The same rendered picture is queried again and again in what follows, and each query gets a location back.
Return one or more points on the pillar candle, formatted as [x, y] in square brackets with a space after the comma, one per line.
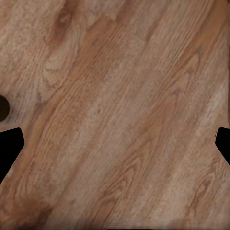
[4, 108]

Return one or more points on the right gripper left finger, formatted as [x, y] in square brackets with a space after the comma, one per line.
[11, 143]

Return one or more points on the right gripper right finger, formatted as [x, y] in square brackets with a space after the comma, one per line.
[223, 142]

